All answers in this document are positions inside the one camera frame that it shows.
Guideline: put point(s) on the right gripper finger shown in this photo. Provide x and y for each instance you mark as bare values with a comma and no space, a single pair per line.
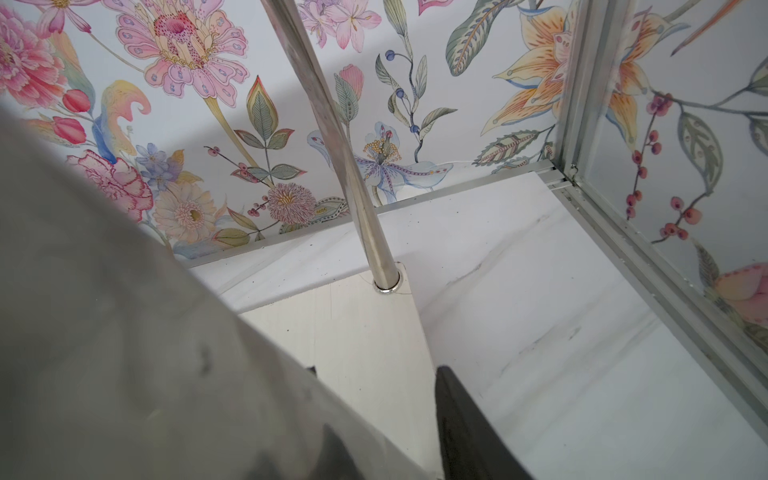
469,446

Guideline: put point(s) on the white two-tier shelf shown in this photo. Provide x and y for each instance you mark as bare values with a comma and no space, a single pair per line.
150,329

